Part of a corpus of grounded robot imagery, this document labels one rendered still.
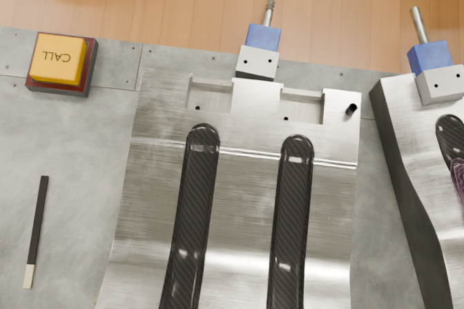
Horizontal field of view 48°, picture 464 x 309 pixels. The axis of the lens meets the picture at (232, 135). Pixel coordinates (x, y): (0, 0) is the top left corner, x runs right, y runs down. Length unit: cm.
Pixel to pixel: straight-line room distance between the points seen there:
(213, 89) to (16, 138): 27
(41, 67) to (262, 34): 29
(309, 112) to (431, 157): 16
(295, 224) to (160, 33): 33
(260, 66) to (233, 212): 19
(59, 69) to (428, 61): 47
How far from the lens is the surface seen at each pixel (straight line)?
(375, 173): 70
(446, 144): 69
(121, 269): 58
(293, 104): 64
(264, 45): 69
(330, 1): 78
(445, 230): 62
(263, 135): 59
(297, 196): 59
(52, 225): 70
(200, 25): 75
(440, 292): 65
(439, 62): 70
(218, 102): 63
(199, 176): 59
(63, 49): 72
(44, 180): 71
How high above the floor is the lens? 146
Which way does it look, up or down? 75 degrees down
